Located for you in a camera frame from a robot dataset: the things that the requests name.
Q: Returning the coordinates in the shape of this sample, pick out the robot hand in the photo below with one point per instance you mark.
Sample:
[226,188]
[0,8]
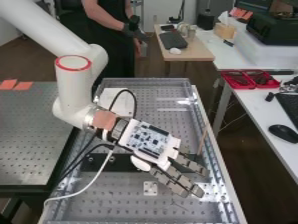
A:
[147,140]

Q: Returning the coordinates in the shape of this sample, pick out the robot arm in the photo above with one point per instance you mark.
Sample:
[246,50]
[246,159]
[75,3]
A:
[70,93]

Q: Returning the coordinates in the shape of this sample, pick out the thin dark drill bit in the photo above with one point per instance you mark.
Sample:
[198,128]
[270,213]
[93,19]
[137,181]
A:
[179,205]

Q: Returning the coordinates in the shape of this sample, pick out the thin stick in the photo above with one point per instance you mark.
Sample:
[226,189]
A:
[202,141]

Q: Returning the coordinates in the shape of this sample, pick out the clear box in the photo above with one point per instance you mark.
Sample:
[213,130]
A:
[167,100]

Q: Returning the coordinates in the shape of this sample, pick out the black plate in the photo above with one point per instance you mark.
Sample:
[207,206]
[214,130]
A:
[94,163]

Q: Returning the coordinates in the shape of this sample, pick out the small white square block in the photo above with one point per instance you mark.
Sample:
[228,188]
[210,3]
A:
[149,188]

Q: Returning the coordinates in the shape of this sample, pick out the white desk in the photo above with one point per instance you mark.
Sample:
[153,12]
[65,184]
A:
[239,56]
[260,113]

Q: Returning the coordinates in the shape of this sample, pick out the red tray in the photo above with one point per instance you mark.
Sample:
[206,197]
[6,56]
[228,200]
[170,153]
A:
[266,78]
[236,80]

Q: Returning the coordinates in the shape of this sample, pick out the white computer mouse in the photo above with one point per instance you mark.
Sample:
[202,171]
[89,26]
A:
[175,51]

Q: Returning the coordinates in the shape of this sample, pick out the wooden desk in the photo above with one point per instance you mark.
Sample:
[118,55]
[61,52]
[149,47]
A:
[194,51]

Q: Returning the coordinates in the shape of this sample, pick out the black computer mouse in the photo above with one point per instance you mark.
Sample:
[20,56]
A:
[283,133]

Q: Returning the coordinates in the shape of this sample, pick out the small black keyboard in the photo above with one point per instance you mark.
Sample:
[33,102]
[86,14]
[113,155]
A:
[173,39]

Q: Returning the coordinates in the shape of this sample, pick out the person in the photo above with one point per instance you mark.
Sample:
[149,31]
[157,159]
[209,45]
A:
[110,33]

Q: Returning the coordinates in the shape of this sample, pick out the large black keyboard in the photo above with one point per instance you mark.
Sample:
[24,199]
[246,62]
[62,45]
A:
[290,106]

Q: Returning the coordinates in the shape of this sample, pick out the black marker pen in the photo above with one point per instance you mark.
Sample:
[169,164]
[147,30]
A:
[228,43]

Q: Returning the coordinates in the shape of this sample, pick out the cardboard box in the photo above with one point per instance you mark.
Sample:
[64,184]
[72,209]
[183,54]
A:
[223,30]

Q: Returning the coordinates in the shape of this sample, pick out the orange sticky note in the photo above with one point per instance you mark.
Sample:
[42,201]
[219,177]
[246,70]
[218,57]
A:
[236,12]
[247,15]

